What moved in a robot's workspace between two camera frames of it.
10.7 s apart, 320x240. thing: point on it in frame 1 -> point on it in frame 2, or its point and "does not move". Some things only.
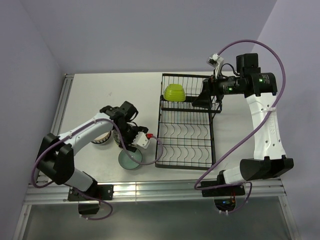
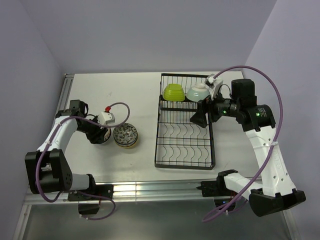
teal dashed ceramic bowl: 127,162 -> 198,92
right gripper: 210,87 -> 203,107
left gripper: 126,143 -> 98,136
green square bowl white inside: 174,93 does not move
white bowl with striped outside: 103,139 does not move
